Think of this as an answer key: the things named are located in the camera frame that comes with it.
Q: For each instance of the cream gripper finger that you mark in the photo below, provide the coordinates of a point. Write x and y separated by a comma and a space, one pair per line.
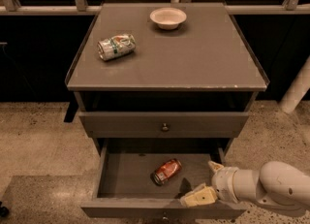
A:
200, 196
215, 167

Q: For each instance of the closed top drawer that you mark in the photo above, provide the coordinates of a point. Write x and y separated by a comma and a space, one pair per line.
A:
149, 124

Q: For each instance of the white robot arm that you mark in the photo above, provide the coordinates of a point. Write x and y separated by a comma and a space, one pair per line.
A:
276, 186

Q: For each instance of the green white soda can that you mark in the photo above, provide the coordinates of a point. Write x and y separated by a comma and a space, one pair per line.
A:
116, 46

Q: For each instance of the brass top drawer knob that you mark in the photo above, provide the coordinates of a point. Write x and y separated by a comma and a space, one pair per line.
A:
165, 127

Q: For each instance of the brass middle drawer knob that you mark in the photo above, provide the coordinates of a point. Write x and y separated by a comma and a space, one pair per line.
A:
165, 217

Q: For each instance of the grey drawer cabinet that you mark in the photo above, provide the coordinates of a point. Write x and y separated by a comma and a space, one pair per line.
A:
204, 65

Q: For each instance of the brass drawer knob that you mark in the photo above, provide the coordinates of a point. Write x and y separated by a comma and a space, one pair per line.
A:
165, 217
165, 127

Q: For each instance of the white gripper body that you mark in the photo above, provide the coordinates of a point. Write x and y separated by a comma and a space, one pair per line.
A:
224, 180

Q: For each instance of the red coke can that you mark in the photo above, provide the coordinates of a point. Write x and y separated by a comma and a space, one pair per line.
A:
166, 171

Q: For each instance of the open middle drawer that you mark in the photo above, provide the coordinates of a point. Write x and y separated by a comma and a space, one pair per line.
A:
124, 187

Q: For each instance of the white bowl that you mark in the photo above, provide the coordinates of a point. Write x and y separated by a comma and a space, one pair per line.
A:
168, 18

